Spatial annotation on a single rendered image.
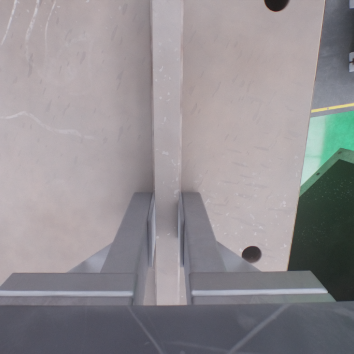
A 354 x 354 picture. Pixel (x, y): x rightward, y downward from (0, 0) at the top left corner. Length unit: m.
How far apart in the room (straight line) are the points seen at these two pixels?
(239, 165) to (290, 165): 0.03
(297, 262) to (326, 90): 0.86
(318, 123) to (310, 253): 1.10
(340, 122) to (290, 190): 1.67
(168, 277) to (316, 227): 0.70
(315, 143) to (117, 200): 1.66
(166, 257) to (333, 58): 1.32
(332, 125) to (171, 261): 1.69
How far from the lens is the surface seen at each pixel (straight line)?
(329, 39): 1.41
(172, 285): 0.17
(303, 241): 0.83
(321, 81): 1.38
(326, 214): 0.85
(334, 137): 1.83
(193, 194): 0.15
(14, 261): 0.21
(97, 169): 0.16
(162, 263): 0.16
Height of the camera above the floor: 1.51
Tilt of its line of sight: 74 degrees down
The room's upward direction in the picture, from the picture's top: 175 degrees clockwise
